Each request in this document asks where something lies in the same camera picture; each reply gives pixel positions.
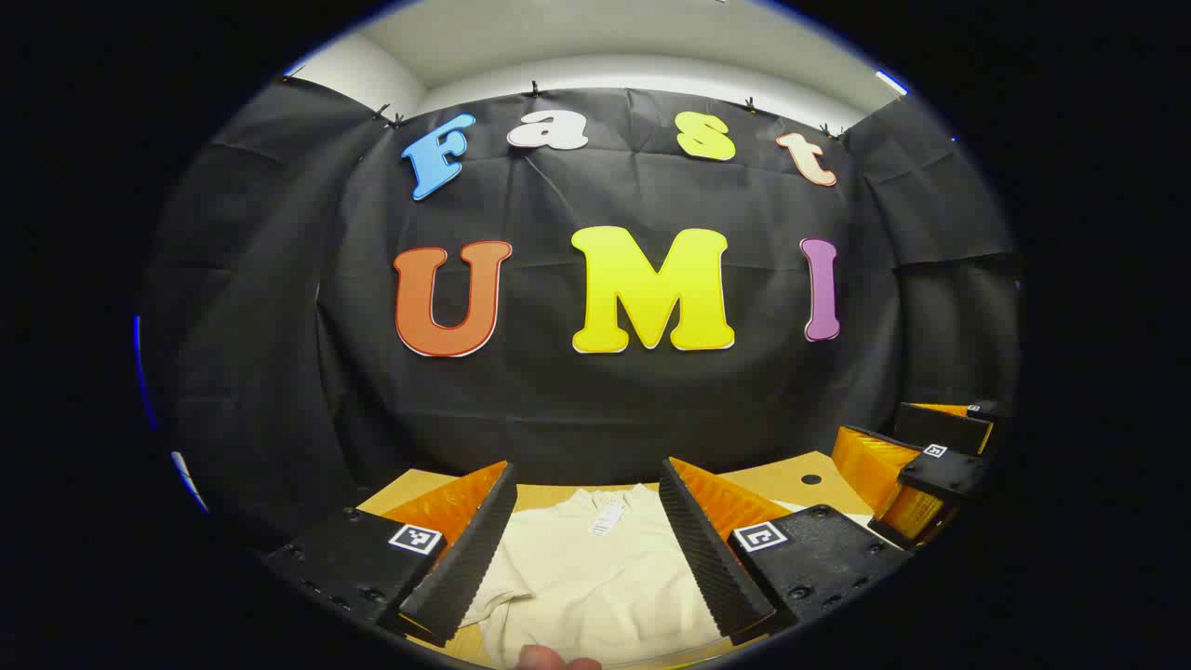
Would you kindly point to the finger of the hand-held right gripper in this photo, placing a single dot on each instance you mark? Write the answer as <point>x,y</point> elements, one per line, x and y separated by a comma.
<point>940,428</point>
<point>944,475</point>

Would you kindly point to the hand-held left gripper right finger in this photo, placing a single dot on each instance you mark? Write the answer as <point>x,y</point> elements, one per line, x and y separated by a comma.
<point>707,558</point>

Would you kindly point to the cream sweatshirt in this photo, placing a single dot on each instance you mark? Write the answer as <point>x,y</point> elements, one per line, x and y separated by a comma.
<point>595,586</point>

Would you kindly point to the black backdrop cloth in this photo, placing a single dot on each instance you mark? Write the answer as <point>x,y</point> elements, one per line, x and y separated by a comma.
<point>558,391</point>

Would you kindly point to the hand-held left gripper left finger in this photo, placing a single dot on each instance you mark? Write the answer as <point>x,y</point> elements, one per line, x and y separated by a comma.
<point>470,558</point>

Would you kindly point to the ceiling light strip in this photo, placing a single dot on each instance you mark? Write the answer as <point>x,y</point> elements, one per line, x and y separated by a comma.
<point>891,83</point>

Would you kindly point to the white desk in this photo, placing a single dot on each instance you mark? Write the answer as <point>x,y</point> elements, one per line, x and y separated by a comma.
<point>191,481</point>

